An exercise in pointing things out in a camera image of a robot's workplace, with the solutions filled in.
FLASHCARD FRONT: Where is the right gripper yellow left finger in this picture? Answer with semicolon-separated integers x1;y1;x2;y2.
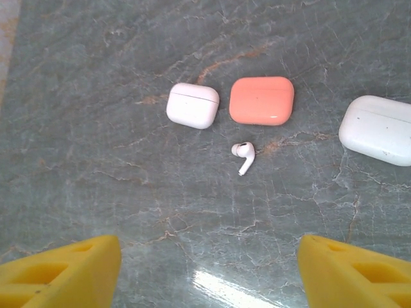
0;234;123;308

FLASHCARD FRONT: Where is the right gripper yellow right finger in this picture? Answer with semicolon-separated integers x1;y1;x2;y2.
297;234;411;308

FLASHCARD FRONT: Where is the large white earbud case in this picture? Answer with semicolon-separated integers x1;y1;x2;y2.
338;94;411;167

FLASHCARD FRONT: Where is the salmon pink earbud case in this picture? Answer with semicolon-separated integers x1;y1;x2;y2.
229;76;295;126

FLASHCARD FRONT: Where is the white wireless earbud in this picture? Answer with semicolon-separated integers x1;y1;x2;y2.
231;141;256;176

